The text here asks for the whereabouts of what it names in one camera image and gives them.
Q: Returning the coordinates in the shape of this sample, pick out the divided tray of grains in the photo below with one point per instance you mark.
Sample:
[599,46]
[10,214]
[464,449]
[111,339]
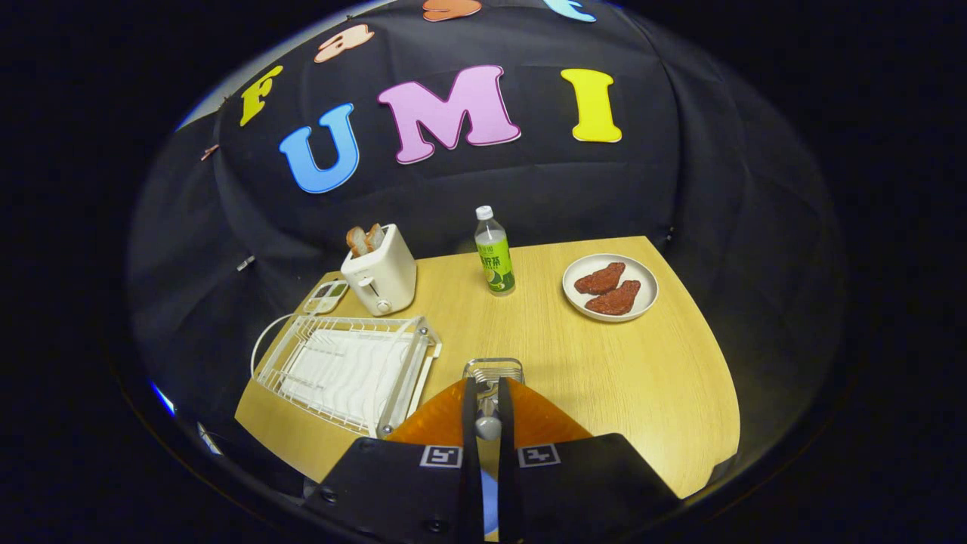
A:
[326,297]

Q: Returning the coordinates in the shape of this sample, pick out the green label drink bottle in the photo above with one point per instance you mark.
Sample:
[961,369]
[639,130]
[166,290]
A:
[497,264]

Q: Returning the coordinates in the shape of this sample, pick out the bread slice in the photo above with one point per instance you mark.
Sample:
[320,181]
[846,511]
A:
[375,236]
[356,242]

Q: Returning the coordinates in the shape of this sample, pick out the blue plate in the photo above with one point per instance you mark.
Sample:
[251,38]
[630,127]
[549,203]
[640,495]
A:
[489,502]

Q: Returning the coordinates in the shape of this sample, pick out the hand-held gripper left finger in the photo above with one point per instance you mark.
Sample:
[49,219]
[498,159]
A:
[470,468]

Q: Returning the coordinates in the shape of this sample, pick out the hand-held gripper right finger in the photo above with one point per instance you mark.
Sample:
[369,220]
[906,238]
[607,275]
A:
[508,468]

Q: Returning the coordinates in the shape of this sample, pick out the white clothes peg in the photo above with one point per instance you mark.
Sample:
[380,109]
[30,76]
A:
[245,263]

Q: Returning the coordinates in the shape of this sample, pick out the black backdrop cloth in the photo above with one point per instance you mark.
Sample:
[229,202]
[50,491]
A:
[529,181]

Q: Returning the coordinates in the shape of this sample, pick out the white dish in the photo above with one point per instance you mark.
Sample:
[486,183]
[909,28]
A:
[646,291]

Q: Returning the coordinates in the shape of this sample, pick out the red meat piece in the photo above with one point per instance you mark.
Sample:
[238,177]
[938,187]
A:
[600,279]
[613,299]

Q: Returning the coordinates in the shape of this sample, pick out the pink clothes peg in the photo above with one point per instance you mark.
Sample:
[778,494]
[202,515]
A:
[209,152]

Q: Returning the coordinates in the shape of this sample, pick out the white toaster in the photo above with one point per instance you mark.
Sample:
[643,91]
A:
[385,276]

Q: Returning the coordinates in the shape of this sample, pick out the white power strip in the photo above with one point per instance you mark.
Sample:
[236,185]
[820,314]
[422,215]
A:
[209,438]

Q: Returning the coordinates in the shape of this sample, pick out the metal spoon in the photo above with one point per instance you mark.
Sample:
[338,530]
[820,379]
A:
[487,428]

